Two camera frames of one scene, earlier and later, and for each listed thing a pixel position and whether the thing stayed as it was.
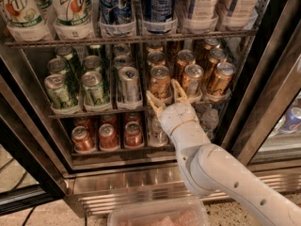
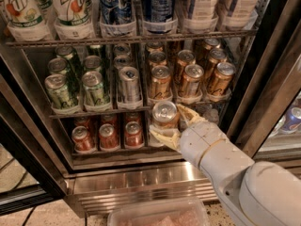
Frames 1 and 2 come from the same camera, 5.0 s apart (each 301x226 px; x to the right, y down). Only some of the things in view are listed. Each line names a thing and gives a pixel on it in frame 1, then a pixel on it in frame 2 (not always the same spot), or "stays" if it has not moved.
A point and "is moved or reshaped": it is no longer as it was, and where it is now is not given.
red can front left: [82, 139] stays
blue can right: [158, 3] stays
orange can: [160, 82] is moved or reshaped
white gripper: [178, 116] → [200, 138]
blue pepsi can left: [115, 4] stays
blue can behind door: [292, 118] stays
